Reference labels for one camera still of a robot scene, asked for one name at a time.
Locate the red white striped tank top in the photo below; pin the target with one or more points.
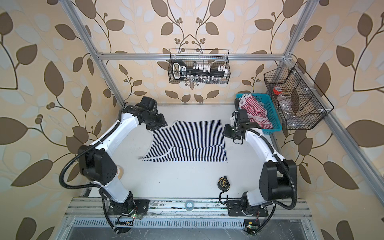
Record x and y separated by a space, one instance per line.
255 111

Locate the teal plastic basket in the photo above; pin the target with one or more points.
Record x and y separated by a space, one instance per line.
267 102

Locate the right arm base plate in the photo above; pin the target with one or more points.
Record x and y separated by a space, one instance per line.
238 209

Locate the aluminium front rail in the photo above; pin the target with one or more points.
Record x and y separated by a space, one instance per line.
181 208

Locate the black wire basket wall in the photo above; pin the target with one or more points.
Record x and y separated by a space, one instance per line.
215 57
310 105

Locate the black white tool rack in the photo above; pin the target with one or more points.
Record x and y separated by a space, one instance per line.
181 71

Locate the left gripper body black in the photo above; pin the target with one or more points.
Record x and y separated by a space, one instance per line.
153 123

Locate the small tape roll on rail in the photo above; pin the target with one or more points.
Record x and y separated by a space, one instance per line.
189 205

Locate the black wire basket back wall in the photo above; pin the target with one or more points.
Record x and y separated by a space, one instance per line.
215 57

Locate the red cap plastic bottle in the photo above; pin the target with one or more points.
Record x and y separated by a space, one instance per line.
284 101

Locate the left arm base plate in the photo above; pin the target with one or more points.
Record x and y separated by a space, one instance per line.
130 207

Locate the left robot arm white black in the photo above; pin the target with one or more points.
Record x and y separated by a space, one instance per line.
96 163

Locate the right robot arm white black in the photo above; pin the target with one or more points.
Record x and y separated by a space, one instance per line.
277 184

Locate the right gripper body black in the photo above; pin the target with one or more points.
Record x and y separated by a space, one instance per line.
230 132

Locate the blue white striped tank top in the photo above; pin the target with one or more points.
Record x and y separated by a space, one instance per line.
188 142

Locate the black wire basket right wall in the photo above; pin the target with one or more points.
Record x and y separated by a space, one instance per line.
310 105

